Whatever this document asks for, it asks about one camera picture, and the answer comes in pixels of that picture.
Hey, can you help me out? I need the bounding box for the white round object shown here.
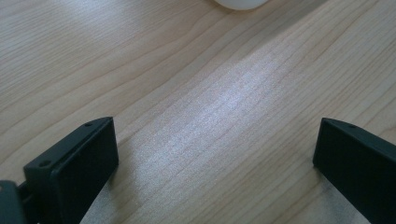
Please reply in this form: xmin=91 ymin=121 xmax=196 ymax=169
xmin=213 ymin=0 xmax=270 ymax=11

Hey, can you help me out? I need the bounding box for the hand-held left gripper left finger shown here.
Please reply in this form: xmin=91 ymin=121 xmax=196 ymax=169
xmin=19 ymin=116 xmax=120 ymax=224

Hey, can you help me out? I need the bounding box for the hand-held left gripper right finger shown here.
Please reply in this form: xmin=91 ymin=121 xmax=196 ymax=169
xmin=312 ymin=117 xmax=396 ymax=224

